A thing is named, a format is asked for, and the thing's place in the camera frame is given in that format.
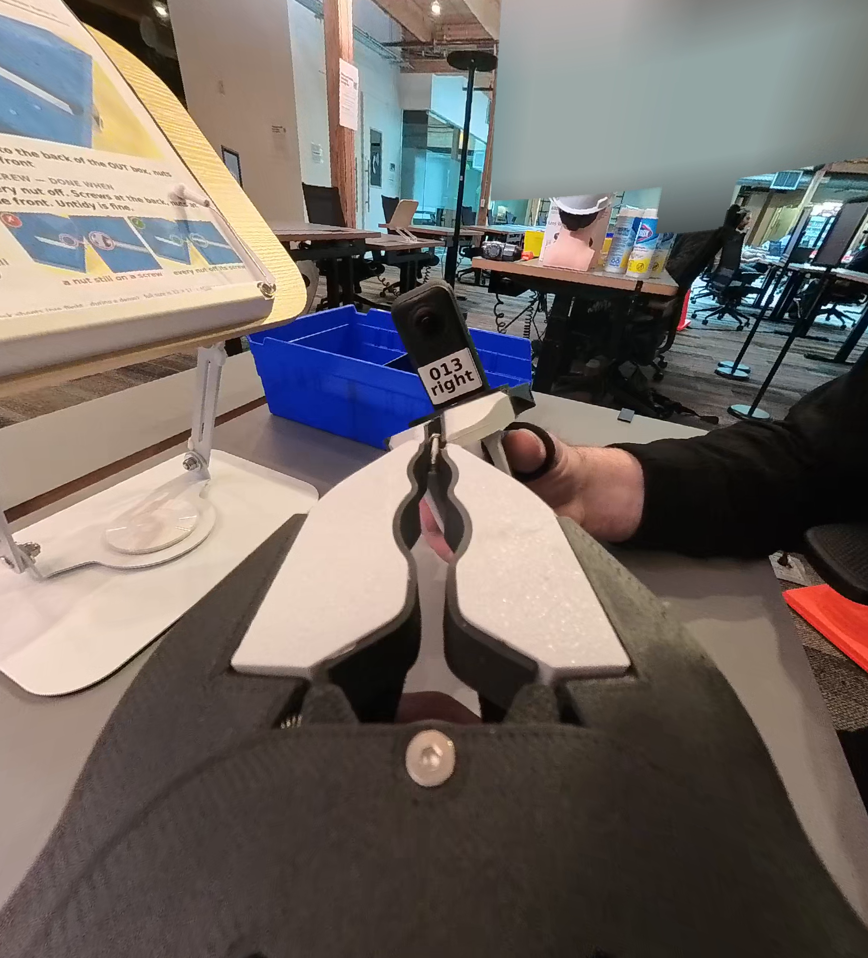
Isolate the white document stand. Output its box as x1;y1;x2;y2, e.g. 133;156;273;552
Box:
0;0;320;697

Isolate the orange floor marker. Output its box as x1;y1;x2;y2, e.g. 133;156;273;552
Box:
782;584;868;684

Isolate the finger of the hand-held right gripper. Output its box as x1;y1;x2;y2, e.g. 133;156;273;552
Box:
389;421;444;452
441;395;517;448

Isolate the person's right forearm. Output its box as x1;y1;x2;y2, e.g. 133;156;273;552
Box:
610;299;868;558

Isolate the black floor lamp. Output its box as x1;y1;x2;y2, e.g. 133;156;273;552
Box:
445;51;500;289

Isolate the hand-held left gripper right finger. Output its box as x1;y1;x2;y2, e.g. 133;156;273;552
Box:
440;444;634;682

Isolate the printed instruction sheet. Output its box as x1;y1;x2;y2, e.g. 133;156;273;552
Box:
0;0;274;324

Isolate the black mesh office chair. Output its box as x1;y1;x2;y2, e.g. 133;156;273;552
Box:
692;225;753;332

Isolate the wooden desk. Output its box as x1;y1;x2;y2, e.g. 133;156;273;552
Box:
471;254;680;394

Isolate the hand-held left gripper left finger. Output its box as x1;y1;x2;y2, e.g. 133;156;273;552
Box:
230;444;426;675

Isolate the blue plastic bin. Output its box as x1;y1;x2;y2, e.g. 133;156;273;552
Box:
248;305;534;450

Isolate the person's right hand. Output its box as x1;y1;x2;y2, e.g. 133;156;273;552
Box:
419;430;646;564

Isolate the black stanchion post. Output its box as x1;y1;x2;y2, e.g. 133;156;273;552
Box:
729;277;835;422
717;295;775;381

